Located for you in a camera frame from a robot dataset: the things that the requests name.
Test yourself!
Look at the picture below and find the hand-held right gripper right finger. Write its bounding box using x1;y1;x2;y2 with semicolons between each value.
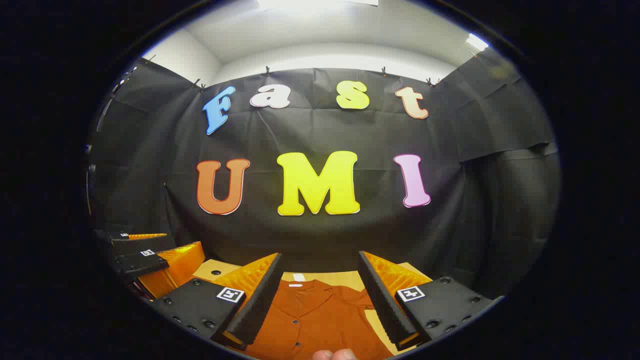
357;250;496;352

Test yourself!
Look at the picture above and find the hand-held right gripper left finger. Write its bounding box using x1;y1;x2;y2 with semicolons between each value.
150;252;284;351

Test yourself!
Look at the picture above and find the long ceiling light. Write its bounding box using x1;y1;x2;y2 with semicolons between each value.
256;0;381;11

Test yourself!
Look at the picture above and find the orange button-up shirt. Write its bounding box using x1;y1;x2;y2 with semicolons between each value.
247;279;396;360

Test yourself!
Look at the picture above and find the black backdrop cloth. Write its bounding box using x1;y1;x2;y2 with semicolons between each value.
87;50;561;301

